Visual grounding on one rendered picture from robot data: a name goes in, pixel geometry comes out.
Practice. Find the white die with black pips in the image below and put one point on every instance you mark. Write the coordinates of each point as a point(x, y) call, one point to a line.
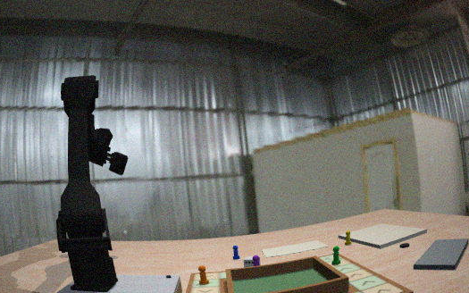
point(249, 262)

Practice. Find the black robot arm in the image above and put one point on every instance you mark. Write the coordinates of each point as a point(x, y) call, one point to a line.
point(81, 215)

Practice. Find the blue pawn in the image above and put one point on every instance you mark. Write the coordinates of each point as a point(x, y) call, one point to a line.
point(236, 253)

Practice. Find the yellow pawn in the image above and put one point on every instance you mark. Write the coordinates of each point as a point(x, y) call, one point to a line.
point(348, 242)

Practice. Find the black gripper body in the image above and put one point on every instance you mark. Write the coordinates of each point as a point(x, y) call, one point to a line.
point(117, 160)

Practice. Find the green pawn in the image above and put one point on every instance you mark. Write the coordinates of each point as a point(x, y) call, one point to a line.
point(336, 255)

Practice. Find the orange pawn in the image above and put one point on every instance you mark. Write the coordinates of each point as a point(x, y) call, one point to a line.
point(203, 279)

